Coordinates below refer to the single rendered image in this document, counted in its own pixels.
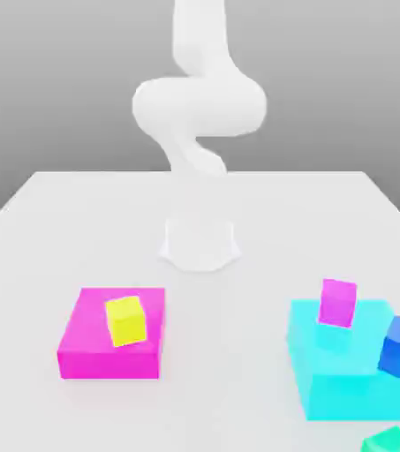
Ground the small yellow cube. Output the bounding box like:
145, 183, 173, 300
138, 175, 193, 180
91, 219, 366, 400
104, 295, 148, 349

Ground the small purple cube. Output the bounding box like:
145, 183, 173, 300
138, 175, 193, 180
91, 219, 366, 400
318, 277, 358, 329

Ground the small green cube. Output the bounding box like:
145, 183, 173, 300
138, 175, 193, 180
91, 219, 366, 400
359, 425, 400, 452

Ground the large magenta box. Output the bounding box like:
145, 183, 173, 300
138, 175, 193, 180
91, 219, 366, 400
57, 287, 166, 381

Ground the large cyan box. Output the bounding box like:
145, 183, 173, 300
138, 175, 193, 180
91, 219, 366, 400
286, 298, 400, 422

